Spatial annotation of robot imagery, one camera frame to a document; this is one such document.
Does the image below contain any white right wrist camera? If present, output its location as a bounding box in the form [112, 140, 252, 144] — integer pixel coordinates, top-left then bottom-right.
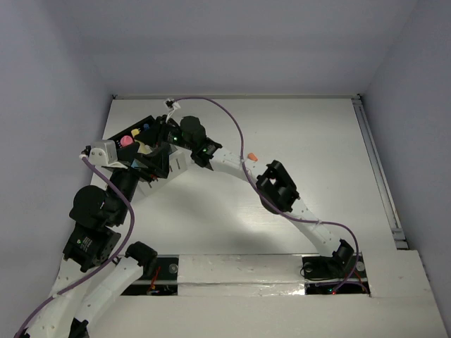
[164, 98, 180, 123]

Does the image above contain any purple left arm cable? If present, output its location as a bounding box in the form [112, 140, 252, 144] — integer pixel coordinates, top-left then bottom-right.
[13, 156, 136, 338]

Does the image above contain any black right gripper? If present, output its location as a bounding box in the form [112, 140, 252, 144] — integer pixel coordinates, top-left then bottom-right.
[134, 115, 194, 151]

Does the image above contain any white slotted organizer box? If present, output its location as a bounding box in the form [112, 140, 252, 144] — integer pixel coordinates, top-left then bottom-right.
[138, 146, 187, 196]

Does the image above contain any aluminium rail at wall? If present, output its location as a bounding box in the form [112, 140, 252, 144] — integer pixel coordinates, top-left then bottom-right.
[351, 95, 409, 251]

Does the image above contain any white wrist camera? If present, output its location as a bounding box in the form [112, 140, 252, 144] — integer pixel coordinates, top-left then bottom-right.
[79, 140, 125, 168]
[164, 98, 180, 123]

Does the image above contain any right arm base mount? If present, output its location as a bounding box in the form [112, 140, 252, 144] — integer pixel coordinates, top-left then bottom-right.
[299, 239, 370, 295]

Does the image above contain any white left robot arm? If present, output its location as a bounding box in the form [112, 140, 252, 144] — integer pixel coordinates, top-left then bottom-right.
[15, 140, 171, 337]

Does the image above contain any pink-capped marker tube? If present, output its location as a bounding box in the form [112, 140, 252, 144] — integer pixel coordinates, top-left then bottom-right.
[120, 135, 134, 147]

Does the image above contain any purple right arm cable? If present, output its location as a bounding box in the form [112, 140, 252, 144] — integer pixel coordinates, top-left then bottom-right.
[174, 97, 361, 295]

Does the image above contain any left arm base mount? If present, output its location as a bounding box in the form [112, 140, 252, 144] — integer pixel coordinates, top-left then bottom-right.
[121, 242, 179, 296]

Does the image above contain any orange marker cap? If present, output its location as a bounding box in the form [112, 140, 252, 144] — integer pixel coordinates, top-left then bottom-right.
[247, 153, 258, 162]

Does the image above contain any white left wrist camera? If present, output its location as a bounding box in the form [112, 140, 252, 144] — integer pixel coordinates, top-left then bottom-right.
[79, 140, 125, 168]

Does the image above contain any black slotted organizer box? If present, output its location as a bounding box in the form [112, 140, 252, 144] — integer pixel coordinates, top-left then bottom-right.
[108, 115, 155, 149]

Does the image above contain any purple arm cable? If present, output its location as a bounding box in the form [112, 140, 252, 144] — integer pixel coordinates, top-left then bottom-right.
[13, 156, 136, 338]
[174, 97, 361, 295]

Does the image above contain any yellow marker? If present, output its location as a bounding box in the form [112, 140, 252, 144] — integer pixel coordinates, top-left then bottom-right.
[137, 141, 152, 155]

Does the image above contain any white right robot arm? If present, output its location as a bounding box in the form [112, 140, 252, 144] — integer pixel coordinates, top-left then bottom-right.
[156, 115, 354, 276]

